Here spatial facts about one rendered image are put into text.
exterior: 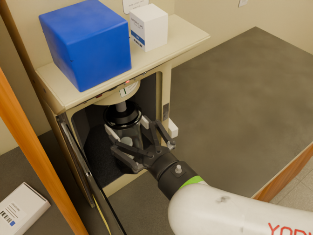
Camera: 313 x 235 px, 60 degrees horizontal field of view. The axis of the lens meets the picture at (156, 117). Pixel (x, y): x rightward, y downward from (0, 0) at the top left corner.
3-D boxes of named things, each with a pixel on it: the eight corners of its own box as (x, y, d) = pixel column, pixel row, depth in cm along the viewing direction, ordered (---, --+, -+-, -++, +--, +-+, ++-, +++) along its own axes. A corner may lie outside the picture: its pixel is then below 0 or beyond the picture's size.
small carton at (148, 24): (131, 40, 53) (128, 10, 48) (152, 32, 55) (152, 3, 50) (145, 52, 50) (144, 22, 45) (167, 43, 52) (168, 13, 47)
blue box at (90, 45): (53, 63, 48) (36, 14, 41) (102, 43, 52) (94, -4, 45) (80, 93, 42) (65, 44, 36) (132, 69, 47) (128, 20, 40)
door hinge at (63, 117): (89, 201, 85) (53, 117, 56) (96, 196, 86) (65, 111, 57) (91, 204, 84) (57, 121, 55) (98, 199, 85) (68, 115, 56)
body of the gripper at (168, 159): (184, 155, 66) (160, 132, 71) (157, 175, 63) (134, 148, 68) (182, 171, 72) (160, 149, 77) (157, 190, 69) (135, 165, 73)
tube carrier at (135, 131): (109, 158, 91) (95, 111, 76) (135, 142, 95) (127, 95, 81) (127, 179, 85) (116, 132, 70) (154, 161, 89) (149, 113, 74)
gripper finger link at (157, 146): (155, 151, 69) (161, 150, 70) (148, 119, 77) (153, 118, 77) (155, 160, 72) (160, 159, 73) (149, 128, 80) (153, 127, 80)
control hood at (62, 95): (49, 109, 54) (32, 69, 47) (173, 51, 67) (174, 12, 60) (76, 146, 48) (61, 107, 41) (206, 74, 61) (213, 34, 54)
